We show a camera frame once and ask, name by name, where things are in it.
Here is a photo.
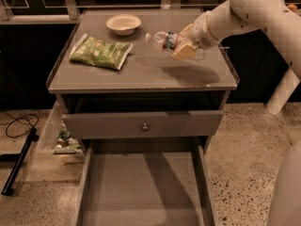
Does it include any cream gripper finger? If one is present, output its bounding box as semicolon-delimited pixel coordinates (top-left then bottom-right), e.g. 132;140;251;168
171;43;198;60
180;24;193;36

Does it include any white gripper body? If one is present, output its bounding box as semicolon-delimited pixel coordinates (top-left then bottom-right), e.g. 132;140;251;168
189;11;220;50

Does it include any clear plastic water bottle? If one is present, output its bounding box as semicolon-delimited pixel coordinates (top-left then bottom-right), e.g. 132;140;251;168
145;31;204;61

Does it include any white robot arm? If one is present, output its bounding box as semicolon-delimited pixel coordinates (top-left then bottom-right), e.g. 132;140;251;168
172;0;301;226

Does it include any grey drawer cabinet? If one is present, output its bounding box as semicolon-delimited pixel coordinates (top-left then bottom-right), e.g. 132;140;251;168
47;9;239;147

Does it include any grey top drawer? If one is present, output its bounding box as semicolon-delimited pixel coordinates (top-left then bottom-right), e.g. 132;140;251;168
62;110;223;139

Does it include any round metal drawer knob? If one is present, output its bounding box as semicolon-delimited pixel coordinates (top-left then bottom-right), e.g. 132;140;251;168
141;123;150;132

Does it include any open grey middle drawer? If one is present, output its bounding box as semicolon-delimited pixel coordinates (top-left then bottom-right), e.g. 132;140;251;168
71;138;220;226

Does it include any white paper bowl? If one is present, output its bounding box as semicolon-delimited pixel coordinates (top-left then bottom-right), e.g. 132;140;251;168
106;14;141;37

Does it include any small orange object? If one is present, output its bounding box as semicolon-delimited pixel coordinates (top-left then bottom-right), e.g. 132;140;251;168
288;4;297;12

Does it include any green chip bag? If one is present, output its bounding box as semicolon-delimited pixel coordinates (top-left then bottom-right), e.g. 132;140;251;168
69;34;134;71

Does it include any clear plastic storage bin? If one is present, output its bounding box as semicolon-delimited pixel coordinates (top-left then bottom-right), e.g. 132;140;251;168
37;102;85;164

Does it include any black metal stand leg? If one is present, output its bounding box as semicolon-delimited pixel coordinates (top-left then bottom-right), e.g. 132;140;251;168
1;127;39;196

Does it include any metal railing frame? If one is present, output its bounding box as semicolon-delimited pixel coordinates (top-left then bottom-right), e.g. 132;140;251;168
0;0;294;25

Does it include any black floor cable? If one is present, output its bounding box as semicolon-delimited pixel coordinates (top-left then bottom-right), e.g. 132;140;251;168
0;110;40;139

